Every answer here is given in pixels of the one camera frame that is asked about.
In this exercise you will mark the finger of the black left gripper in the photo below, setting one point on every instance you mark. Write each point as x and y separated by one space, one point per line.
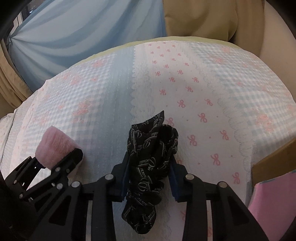
25 172
60 171

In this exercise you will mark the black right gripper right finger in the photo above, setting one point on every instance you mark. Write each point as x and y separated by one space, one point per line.
188 188

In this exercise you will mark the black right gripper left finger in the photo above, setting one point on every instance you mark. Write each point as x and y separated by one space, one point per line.
108 189

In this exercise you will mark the pink fuzzy scrunchie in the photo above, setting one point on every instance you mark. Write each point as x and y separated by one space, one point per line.
53 147

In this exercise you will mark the black patterned cloth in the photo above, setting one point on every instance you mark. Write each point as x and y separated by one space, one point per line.
150 146

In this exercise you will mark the beige left curtain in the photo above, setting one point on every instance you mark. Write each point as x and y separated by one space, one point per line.
14 91

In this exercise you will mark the beige curtain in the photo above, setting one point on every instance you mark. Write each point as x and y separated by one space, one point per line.
14 91
241 22

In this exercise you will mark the checkered pastel bed cover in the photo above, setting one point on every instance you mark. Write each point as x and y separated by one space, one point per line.
229 108

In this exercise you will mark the cardboard box with pink wrap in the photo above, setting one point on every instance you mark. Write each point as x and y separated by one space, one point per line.
273 199

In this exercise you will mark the light blue hanging sheet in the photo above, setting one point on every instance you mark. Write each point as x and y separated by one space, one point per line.
58 34

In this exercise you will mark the green mattress sheet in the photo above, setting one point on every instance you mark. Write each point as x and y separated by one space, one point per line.
160 39

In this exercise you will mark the beige right curtain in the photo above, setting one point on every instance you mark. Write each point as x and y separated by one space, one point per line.
241 22

